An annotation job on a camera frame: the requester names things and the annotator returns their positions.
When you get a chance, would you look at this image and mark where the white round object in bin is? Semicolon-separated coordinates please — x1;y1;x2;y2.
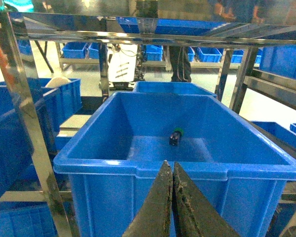
45;77;71;88

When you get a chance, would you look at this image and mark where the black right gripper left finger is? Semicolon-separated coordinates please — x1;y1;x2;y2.
123;160;173;237

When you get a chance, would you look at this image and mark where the person in dark trousers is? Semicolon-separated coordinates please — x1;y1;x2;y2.
169;46;191;82

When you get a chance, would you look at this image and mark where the blue bin behind left container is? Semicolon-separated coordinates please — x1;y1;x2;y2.
0;78;82;123

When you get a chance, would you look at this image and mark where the shelf blue container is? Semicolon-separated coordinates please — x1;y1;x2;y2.
54;92;296;237
0;85;60;197

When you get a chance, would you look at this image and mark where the green mushroom push button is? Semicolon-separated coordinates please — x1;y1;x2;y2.
169;127;184;146

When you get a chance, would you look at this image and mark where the left shelf blue container right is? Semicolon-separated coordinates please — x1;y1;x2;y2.
54;92;296;237

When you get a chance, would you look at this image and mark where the stainless steel left shelf frame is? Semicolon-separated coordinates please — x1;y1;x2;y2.
0;9;296;237

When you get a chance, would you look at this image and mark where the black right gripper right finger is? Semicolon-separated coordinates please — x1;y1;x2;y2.
172;162;239;237

